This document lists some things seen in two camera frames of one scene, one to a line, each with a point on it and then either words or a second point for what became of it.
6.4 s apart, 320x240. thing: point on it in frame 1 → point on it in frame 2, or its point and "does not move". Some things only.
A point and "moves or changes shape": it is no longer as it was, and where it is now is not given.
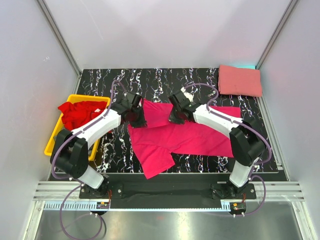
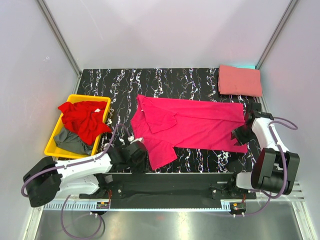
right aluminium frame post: [277, 33] does not move
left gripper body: [135, 111] → [140, 165]
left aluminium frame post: [61, 39] does not move
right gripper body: [177, 109] → [250, 131]
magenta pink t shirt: [152, 146] moves or changes shape
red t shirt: [75, 113] does not move
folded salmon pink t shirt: [236, 81] does not move
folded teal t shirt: [251, 67] does not move
